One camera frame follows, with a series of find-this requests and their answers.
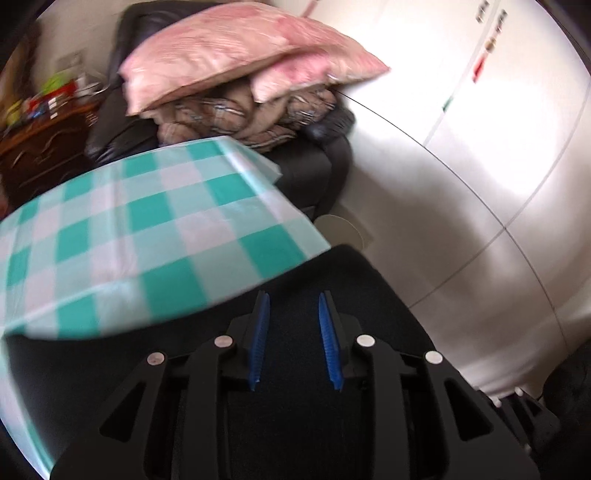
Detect green checkered bed sheet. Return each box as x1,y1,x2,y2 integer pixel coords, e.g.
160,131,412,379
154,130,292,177
0,136,331,478

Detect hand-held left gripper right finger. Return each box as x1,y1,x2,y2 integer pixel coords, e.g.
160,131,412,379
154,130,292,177
318,291,541,480

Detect black pants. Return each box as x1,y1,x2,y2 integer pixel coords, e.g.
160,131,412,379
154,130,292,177
0,244,509,480

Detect white wardrobe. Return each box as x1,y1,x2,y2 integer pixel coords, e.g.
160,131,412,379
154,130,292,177
416,0,587,222

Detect plaid brown blanket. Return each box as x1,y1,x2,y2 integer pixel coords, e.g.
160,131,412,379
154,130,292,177
154,88,338,153

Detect black leather chair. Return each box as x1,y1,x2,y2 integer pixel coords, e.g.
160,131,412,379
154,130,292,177
85,0,356,217

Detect dark wooden nightstand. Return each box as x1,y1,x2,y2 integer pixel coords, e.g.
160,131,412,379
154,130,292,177
0,99,100,217

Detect large pink pillow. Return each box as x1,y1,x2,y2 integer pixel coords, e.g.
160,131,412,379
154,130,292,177
119,2,391,116

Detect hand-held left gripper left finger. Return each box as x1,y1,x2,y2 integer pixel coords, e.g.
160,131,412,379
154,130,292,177
48,291,271,480

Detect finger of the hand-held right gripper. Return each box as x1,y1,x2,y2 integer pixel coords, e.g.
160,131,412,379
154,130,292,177
480,388,575,457

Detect cluster of small colourful bottles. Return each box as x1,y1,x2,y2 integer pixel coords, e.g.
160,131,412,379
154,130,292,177
4,69,100,127

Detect small pink pillow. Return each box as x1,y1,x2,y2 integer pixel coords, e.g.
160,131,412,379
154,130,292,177
249,60,365,103

